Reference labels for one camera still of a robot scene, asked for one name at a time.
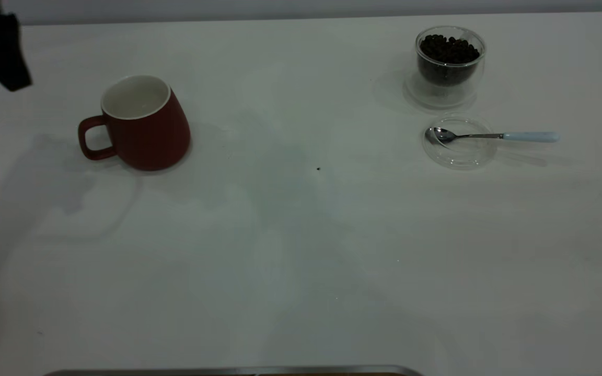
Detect red ceramic mug white inside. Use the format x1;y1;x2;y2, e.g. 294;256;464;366
78;75;192;172

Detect metal spoon light blue handle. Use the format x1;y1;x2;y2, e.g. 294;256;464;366
425;127;561;147

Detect heap of coffee beans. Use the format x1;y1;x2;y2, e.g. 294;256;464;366
419;34;481;87

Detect double-walled clear glass cup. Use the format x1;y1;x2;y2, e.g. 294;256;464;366
404;26;487;110

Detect grey metal bar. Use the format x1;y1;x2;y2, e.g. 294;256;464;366
42;365;424;376

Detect shallow clear glass dish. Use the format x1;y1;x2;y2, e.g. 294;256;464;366
422;114;497;170

